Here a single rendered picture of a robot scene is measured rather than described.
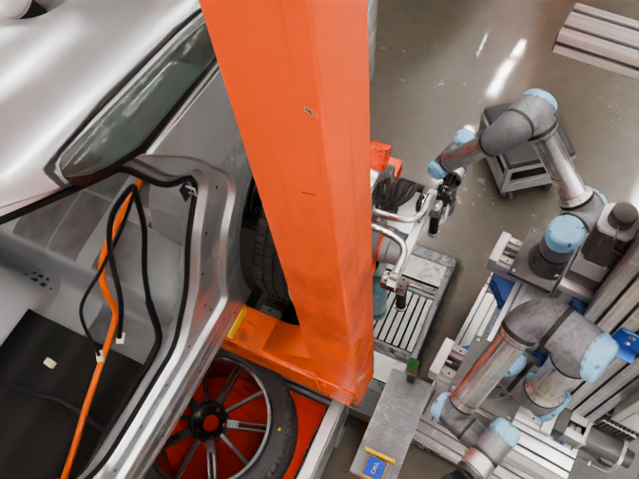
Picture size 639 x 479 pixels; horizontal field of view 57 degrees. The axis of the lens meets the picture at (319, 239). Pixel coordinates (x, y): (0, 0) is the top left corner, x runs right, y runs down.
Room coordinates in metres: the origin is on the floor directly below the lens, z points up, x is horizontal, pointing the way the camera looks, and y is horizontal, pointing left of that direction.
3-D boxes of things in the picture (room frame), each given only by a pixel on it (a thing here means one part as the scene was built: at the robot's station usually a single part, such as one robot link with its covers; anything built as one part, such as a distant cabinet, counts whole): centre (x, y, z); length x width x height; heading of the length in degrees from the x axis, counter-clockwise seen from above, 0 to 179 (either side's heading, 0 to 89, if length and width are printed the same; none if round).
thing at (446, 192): (1.23, -0.52, 0.86); 0.12 x 0.08 x 0.09; 146
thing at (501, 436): (0.24, -0.35, 1.21); 0.11 x 0.08 x 0.09; 125
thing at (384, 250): (1.06, -0.21, 0.85); 0.21 x 0.14 x 0.14; 56
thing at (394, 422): (0.48, -0.15, 0.44); 0.43 x 0.17 x 0.03; 146
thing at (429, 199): (1.12, -0.31, 1.03); 0.19 x 0.18 x 0.11; 56
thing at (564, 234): (0.88, -0.81, 0.98); 0.13 x 0.12 x 0.14; 127
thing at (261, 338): (0.84, 0.27, 0.69); 0.52 x 0.17 x 0.35; 56
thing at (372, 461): (0.33, -0.06, 0.47); 0.07 x 0.07 x 0.02; 56
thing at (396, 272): (0.95, -0.20, 1.03); 0.19 x 0.18 x 0.11; 56
